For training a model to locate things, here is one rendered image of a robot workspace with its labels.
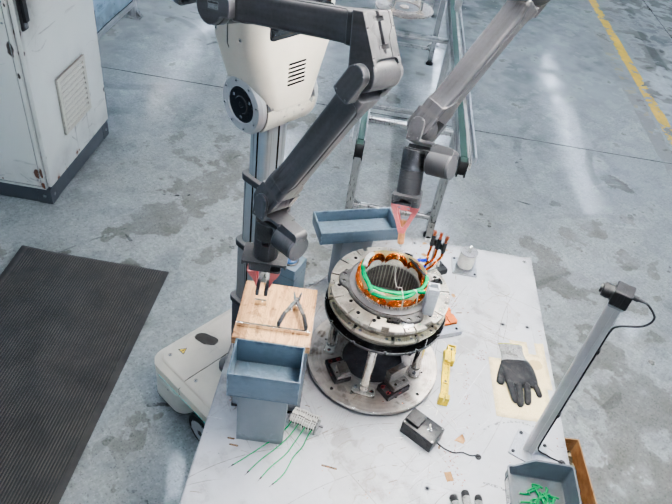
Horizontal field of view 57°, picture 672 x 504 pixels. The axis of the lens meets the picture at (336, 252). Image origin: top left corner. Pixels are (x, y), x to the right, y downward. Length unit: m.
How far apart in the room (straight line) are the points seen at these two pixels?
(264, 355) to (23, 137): 2.28
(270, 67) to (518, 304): 1.18
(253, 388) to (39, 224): 2.33
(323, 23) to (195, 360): 1.67
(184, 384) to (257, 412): 0.91
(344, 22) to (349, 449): 1.08
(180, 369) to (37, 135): 1.57
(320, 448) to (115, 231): 2.12
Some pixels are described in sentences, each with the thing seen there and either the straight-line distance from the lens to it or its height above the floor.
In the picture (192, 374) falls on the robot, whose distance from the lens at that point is 2.47.
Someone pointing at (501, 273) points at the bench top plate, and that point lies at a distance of 2.31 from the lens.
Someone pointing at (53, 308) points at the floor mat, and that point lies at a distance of 3.13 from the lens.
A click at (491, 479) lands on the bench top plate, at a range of 1.76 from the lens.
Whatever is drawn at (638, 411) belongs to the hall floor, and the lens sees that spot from 3.23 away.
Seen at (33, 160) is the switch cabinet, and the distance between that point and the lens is 3.60.
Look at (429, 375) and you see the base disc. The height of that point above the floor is 0.80.
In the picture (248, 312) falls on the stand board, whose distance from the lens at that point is 1.58.
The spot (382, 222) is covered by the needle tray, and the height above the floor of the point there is 1.02.
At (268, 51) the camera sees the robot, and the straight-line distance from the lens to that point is 1.53.
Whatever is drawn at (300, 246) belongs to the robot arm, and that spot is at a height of 1.36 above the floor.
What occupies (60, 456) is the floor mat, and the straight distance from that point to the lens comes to 2.65.
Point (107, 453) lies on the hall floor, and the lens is 2.63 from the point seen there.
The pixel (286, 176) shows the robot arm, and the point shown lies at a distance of 1.25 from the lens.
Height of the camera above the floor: 2.22
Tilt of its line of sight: 41 degrees down
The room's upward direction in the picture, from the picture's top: 9 degrees clockwise
